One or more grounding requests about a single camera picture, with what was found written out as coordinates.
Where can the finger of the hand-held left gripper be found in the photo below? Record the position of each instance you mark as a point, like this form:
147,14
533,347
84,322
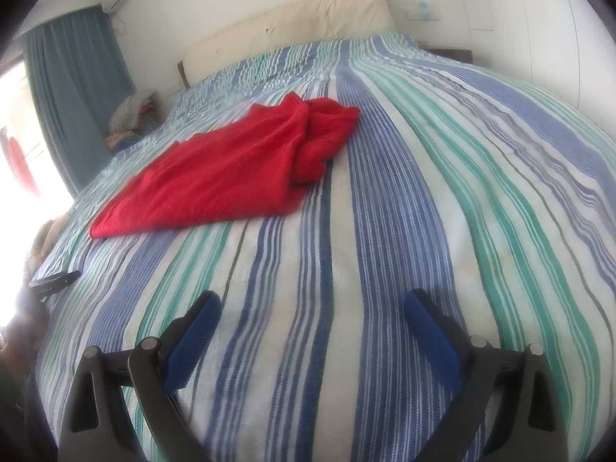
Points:
53,284

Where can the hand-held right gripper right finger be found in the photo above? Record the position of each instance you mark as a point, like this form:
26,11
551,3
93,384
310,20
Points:
433,337

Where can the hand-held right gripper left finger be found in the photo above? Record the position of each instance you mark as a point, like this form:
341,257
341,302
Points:
195,337

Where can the red knit sweater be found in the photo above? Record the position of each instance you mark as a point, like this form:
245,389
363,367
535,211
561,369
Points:
216,173

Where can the person's left forearm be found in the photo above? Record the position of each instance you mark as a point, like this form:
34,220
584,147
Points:
21,337

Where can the pile of folded clothes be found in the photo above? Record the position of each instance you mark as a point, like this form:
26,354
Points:
130,120

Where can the red hanging cloth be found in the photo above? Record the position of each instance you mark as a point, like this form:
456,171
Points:
18,161

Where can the striped bed sheet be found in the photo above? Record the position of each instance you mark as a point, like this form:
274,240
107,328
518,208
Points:
385,202

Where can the blue-grey curtain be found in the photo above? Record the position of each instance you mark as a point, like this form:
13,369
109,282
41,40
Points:
72,96

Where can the dark wooden nightstand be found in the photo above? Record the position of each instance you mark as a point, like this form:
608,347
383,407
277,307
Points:
450,53

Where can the cream padded headboard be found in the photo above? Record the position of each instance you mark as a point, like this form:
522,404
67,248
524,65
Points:
288,29

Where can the white wardrobe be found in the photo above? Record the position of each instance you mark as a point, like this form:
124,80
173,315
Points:
539,24

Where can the white wall switch panel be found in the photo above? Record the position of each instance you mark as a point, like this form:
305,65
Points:
423,12

